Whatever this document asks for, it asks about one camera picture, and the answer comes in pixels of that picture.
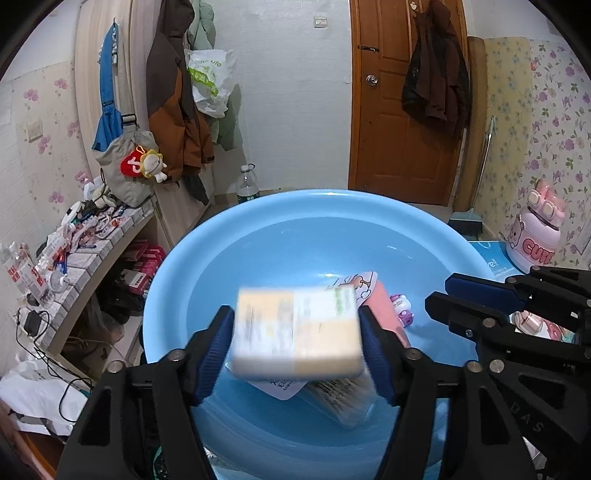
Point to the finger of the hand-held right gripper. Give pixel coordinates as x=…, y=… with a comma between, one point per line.
x=480, y=288
x=466, y=318

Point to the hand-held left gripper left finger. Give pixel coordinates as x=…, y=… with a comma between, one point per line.
x=212, y=355

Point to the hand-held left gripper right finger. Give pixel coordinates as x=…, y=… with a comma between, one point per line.
x=379, y=357

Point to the pink earbuds case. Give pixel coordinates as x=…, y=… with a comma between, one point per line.
x=531, y=324

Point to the white printed flyer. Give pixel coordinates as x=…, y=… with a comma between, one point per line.
x=358, y=281

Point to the yellow white tissue pack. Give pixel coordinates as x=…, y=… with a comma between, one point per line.
x=295, y=332

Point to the light blue plastic basin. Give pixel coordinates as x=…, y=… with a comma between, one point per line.
x=277, y=249

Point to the grey shoulder bag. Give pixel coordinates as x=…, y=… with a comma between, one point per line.
x=124, y=180

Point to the pink rectangular block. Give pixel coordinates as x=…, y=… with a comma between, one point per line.
x=387, y=304

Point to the pink cartoon water bottle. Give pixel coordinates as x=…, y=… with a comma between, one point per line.
x=535, y=235

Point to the stack of red boxes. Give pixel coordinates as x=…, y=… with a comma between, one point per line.
x=143, y=267

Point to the tiled side shelf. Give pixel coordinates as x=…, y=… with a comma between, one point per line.
x=87, y=272

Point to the clear plastic water bottle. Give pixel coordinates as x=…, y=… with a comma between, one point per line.
x=247, y=187

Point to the pile of small packets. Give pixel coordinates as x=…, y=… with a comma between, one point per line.
x=97, y=224

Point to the brown wooden door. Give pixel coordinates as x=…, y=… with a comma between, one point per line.
x=388, y=138

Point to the black power adapter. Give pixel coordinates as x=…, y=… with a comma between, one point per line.
x=32, y=323

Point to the clear bottle with red label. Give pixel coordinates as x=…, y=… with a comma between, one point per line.
x=32, y=272
x=11, y=272

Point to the red yellow plush toy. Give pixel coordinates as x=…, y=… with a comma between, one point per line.
x=145, y=165

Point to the dark brown hanging jacket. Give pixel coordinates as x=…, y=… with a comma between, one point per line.
x=434, y=78

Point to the metal door knob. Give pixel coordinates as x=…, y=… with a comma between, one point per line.
x=371, y=79

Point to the brown orange hanging jacket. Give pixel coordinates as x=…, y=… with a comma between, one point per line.
x=171, y=101

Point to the white green plastic bag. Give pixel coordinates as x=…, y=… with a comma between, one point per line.
x=210, y=78

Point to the blue hanging cloth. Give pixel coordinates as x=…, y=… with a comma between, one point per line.
x=107, y=92

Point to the pale green hanging garment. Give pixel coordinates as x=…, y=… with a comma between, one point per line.
x=203, y=23

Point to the white wall outlet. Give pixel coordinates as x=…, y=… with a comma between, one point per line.
x=34, y=130

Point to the white light switch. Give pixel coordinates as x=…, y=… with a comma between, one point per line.
x=321, y=21

